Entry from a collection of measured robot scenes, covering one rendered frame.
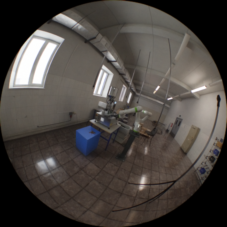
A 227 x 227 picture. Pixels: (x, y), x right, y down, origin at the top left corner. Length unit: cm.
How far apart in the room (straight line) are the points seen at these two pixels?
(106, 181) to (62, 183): 90
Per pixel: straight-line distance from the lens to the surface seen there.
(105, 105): 173
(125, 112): 144
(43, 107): 235
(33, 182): 188
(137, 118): 166
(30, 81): 265
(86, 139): 147
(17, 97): 237
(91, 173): 168
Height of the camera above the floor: 156
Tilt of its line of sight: 13 degrees down
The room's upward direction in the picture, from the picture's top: 18 degrees clockwise
